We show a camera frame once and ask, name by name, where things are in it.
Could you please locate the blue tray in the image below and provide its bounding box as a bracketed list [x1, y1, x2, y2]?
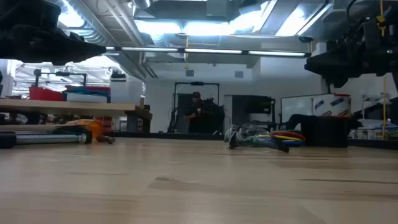
[63, 86, 111, 96]

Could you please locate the black box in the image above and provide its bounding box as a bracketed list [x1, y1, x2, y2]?
[300, 115, 349, 148]

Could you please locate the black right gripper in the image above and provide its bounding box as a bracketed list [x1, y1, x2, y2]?
[304, 40, 364, 88]

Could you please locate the long LED light bar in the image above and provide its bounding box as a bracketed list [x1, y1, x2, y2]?
[105, 46, 312, 58]

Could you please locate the orange handled screwdriver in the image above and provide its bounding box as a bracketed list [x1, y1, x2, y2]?
[65, 119, 115, 144]

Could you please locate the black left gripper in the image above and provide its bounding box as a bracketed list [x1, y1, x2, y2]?
[0, 27, 107, 66]

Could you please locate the blue cable coil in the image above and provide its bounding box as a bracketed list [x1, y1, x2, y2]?
[264, 139, 306, 147]

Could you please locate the whiteboard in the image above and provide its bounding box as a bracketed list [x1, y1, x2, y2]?
[280, 95, 315, 124]

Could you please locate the yellow cable coil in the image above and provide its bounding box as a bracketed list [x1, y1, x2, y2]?
[257, 134, 304, 141]

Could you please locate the red plastic bin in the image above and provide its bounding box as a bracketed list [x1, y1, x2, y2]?
[29, 86, 65, 101]

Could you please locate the red cable coil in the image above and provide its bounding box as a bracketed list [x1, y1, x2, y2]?
[271, 130, 306, 141]

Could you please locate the white storage container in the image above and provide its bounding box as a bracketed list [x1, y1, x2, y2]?
[110, 77, 144, 105]

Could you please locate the dark cabinet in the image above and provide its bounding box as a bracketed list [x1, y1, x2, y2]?
[231, 95, 277, 131]

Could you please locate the person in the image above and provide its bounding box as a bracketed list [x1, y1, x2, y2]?
[183, 91, 212, 134]

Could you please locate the white tray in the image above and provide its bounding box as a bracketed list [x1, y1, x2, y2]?
[66, 92, 109, 103]

